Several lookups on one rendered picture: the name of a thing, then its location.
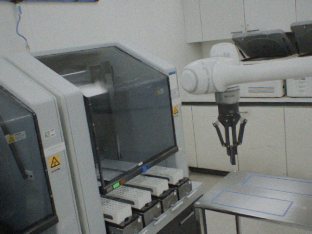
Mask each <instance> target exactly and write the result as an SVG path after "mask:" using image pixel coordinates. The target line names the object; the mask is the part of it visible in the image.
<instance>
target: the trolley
mask: <svg viewBox="0 0 312 234"><path fill-rule="evenodd" d="M194 207H195V215H196V224H197V232H198V234H204V226H203V217H202V209H205V210H210V211H215V212H219V213H224V214H229V215H235V222H236V232H237V234H242V229H241V217H244V218H249V219H254V220H258V221H264V222H269V223H274V224H278V225H283V226H288V227H293V228H298V229H303V230H308V231H312V180H310V179H302V178H295V177H287V176H279V175H269V174H261V173H254V172H246V171H238V170H232V171H231V172H230V173H229V174H227V175H226V176H225V177H224V178H223V179H222V180H220V181H219V182H218V183H217V184H216V185H215V186H213V187H212V188H211V189H210V190H209V191H208V192H207V193H206V194H204V195H203V196H202V197H201V198H200V199H199V200H197V201H196V202H195V203H194Z"/></svg>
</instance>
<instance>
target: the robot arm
mask: <svg viewBox="0 0 312 234"><path fill-rule="evenodd" d="M305 77H312V56H310V57H303V58H294V59H287V60H281V61H274V62H268V63H261V64H254V65H240V61H239V56H238V53H237V50H236V47H235V45H234V44H231V43H219V44H216V45H213V46H212V49H211V51H210V55H209V58H205V59H200V60H197V61H194V62H191V63H190V64H188V65H187V66H186V67H185V68H184V69H183V70H182V72H181V85H182V87H183V89H184V90H185V91H186V92H188V93H190V94H193V95H201V94H205V95H207V94H211V93H214V95H215V101H216V102H217V103H218V118H217V120H216V121H215V122H212V125H213V126H214V127H215V129H216V132H217V134H218V137H219V140H220V142H221V145H222V147H226V149H227V155H228V156H230V163H231V164H232V165H236V162H235V155H237V154H238V152H237V147H238V145H241V144H242V139H243V134H244V128H245V125H246V123H247V119H245V118H242V117H241V115H240V113H239V102H238V101H239V100H240V87H239V84H245V83H254V82H264V81H273V80H283V79H292V78H305ZM239 120H240V129H239V134H238V140H237V137H236V125H237V123H238V122H239ZM219 122H220V123H221V124H222V125H223V126H224V130H225V141H226V143H224V140H223V137H222V135H221V131H220V129H219V127H218V126H219ZM229 127H231V130H232V141H233V145H230V139H229Z"/></svg>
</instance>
